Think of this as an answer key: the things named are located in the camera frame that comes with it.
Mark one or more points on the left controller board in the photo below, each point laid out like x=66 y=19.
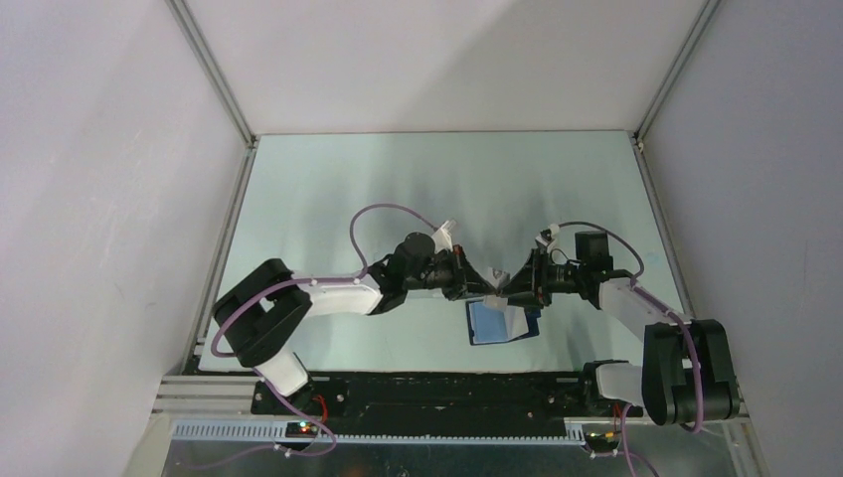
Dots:
x=302 y=429

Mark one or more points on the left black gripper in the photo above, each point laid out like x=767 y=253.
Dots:
x=464 y=280

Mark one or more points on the controller board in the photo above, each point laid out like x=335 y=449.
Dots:
x=302 y=429
x=602 y=444

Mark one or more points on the left aluminium frame post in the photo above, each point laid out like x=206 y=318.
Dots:
x=198 y=43

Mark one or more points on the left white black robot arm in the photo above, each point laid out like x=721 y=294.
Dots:
x=258 y=316

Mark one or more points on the aluminium frame post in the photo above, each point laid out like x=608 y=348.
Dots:
x=689 y=45
x=198 y=43

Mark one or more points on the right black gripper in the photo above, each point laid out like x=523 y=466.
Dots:
x=530 y=284

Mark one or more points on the right aluminium frame post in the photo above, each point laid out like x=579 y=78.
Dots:
x=689 y=45

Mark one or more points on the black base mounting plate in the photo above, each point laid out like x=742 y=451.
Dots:
x=452 y=404

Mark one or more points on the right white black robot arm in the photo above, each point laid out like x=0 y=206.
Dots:
x=686 y=376

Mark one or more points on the grey slotted cable duct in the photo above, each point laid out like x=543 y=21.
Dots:
x=280 y=431

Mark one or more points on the right controller board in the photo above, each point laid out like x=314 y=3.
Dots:
x=602 y=444

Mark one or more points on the blue leather card holder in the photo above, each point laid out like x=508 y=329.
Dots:
x=491 y=326

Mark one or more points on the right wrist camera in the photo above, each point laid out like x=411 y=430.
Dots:
x=547 y=239

